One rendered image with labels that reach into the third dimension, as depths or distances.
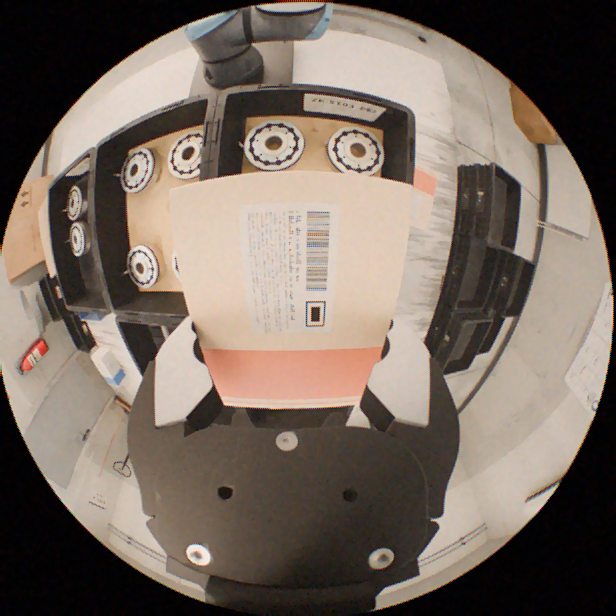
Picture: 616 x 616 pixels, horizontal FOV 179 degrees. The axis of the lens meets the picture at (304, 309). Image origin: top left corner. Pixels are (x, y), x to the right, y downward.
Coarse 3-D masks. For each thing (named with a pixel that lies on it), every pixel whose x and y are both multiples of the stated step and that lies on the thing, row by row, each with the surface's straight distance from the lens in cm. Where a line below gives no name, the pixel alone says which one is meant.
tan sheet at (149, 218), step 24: (144, 144) 55; (168, 144) 50; (168, 168) 48; (144, 192) 52; (168, 192) 47; (144, 216) 51; (168, 216) 47; (144, 240) 52; (168, 240) 47; (144, 288) 56; (168, 288) 51
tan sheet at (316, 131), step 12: (252, 120) 43; (264, 120) 43; (288, 120) 42; (300, 120) 42; (312, 120) 42; (324, 120) 43; (312, 132) 41; (324, 132) 42; (372, 132) 44; (276, 144) 40; (312, 144) 40; (324, 144) 41; (312, 156) 40; (324, 156) 40; (252, 168) 40; (300, 168) 39; (312, 168) 39; (324, 168) 39
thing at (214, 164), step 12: (264, 84) 35; (276, 84) 35; (288, 84) 35; (300, 84) 35; (312, 84) 35; (228, 96) 36; (348, 96) 35; (360, 96) 35; (372, 96) 36; (216, 108) 35; (396, 108) 37; (408, 108) 38; (216, 120) 34; (408, 120) 37; (216, 132) 33; (408, 132) 36; (216, 144) 34; (408, 144) 35; (216, 156) 32; (408, 156) 34; (216, 168) 31; (408, 168) 34; (408, 180) 33
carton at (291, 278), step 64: (192, 192) 10; (256, 192) 9; (320, 192) 9; (384, 192) 10; (192, 256) 11; (256, 256) 10; (320, 256) 9; (384, 256) 10; (192, 320) 12; (256, 320) 11; (320, 320) 11; (384, 320) 12; (256, 384) 15; (320, 384) 14
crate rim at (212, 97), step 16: (192, 96) 39; (208, 96) 37; (160, 112) 42; (208, 112) 35; (128, 128) 46; (208, 128) 34; (208, 144) 33; (96, 160) 53; (208, 160) 32; (96, 176) 52; (208, 176) 32; (96, 208) 51; (96, 224) 50; (96, 240) 50; (112, 304) 53; (176, 320) 40
